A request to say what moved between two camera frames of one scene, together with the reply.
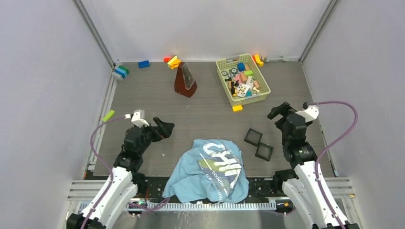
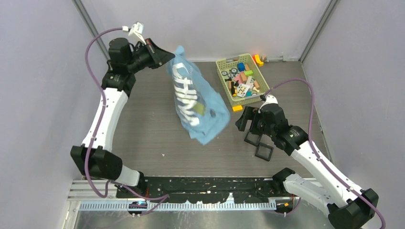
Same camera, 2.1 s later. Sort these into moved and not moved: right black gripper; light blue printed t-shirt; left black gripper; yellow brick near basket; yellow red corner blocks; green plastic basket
Moved: light blue printed t-shirt; left black gripper; right black gripper
Not moved: yellow red corner blocks; yellow brick near basket; green plastic basket
